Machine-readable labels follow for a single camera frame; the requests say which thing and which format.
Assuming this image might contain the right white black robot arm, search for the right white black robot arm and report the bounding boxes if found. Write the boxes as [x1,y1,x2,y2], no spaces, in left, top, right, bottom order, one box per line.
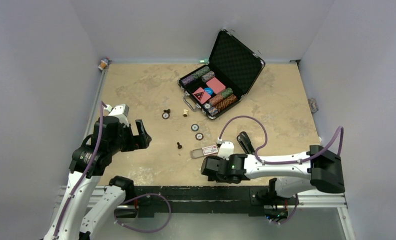
[201,145,345,204]

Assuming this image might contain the brown poker chip left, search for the brown poker chip left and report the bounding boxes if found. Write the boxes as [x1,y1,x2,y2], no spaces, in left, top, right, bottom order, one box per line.
[162,112,170,120]

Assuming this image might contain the brown poker chip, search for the brown poker chip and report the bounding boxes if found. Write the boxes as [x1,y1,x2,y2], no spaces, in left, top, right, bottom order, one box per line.
[195,132,204,141]
[162,112,170,120]

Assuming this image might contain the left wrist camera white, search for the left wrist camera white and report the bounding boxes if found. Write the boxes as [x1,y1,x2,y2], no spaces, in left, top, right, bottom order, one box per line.
[104,103,130,126]

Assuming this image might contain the black stapler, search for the black stapler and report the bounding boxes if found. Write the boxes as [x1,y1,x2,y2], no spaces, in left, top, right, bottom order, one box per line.
[236,131,255,155]

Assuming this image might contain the blue poker chip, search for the blue poker chip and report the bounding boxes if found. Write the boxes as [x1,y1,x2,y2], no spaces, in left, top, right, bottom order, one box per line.
[191,123,200,132]

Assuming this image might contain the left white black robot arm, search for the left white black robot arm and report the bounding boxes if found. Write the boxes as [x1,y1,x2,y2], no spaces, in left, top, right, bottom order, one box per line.
[44,115,152,240]

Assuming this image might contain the small orange bottle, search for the small orange bottle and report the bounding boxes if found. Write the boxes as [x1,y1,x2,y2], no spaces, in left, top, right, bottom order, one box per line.
[98,57,110,71]

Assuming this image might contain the brown poker chip middle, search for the brown poker chip middle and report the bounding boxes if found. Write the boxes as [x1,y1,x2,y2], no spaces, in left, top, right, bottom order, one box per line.
[195,132,204,141]

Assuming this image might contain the black poker chip case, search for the black poker chip case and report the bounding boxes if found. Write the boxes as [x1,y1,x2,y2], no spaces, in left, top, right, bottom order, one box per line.
[177,29,265,120]

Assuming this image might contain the pink card deck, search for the pink card deck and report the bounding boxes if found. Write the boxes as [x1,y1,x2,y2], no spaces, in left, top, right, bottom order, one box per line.
[206,77,226,94]

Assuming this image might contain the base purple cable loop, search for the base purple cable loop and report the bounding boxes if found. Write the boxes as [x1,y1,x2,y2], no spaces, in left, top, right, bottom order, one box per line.
[113,193,173,234]

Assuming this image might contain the chip stack by wall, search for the chip stack by wall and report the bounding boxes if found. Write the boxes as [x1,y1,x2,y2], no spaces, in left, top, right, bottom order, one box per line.
[307,98,319,115]

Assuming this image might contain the red white staple box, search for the red white staple box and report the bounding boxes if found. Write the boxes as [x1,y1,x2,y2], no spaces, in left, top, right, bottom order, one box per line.
[190,144,218,159]

